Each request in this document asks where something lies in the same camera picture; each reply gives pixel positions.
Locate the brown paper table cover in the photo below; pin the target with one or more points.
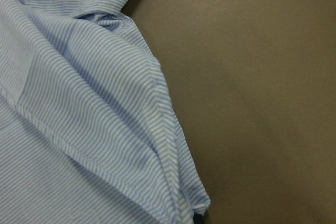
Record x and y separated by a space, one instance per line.
253 86

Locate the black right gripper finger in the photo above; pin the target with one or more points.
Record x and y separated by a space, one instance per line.
198 219

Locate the light blue striped shirt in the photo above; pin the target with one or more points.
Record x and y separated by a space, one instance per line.
88 132

